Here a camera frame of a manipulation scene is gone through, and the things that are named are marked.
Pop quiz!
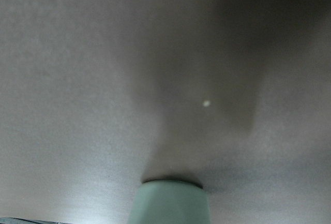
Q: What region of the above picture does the green plastic cup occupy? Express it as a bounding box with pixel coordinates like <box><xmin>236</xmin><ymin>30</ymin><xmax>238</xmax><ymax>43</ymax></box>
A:
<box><xmin>127</xmin><ymin>180</ymin><xmax>211</xmax><ymax>224</ymax></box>

